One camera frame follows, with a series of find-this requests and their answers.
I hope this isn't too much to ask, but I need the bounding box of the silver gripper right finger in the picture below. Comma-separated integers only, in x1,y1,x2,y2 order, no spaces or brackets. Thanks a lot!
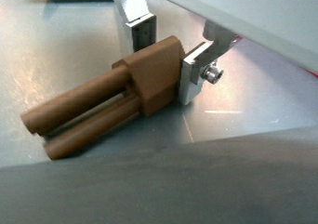
180,20,241,105

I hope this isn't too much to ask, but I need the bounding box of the brown three prong object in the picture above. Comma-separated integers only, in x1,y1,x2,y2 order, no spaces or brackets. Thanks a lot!
22,36,186,160

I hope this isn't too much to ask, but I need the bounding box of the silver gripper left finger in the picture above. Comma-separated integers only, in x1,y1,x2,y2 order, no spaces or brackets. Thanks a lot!
115,0,157,52

